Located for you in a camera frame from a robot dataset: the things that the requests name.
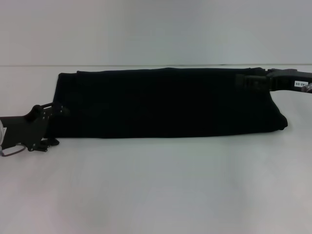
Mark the black shirt with FREE print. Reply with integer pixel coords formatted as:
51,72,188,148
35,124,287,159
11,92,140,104
41,67,289,139

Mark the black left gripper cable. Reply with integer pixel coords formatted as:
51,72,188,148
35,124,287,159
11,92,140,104
0,143,25,157

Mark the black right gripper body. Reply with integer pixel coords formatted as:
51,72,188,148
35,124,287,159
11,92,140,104
265,68,312,93

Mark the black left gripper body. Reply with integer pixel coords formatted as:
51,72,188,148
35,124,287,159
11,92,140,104
0,104,53,152

